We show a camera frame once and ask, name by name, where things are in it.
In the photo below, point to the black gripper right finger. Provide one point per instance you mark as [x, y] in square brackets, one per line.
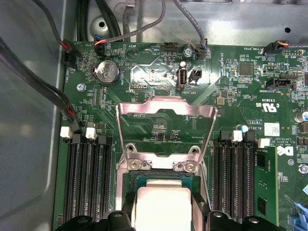
[216, 221]

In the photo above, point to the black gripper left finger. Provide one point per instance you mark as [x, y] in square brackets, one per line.
[120, 221]

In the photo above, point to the silver CPU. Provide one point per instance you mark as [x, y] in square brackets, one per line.
[164, 207]

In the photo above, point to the metal socket cover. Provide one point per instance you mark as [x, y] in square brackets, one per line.
[168, 103]

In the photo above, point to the installed green RAM stick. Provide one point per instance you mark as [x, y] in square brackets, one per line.
[264, 180]

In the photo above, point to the black PC case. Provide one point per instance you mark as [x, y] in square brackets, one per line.
[29, 168]

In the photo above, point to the green motherboard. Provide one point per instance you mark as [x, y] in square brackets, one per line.
[240, 101]

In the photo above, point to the internal USB port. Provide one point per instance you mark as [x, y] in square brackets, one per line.
[181, 79]

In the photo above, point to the silver coin battery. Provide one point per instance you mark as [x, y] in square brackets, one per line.
[107, 72]

